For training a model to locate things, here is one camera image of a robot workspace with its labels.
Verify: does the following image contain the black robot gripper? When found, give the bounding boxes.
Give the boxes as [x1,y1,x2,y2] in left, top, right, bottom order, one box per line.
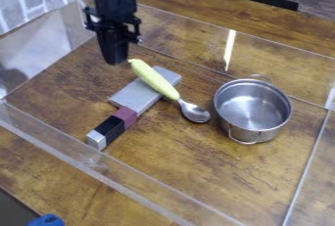
[83,0,141,65]

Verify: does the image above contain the grey toy cleaver knife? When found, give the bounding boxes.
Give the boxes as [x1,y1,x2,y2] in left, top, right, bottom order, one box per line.
[85,66,184,152]

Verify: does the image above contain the yellow handled metal spoon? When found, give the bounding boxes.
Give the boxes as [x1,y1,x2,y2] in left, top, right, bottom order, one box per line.
[129,59,211,123]

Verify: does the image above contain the small steel pot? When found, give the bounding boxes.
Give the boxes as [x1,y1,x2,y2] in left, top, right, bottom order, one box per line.
[213,74,294,145]

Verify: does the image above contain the blue object at bottom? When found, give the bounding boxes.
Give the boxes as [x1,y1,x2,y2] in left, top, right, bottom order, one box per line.
[27,214,66,226]

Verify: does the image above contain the clear acrylic enclosure panels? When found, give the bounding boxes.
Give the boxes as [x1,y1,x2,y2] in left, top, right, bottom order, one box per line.
[0,6,335,226]

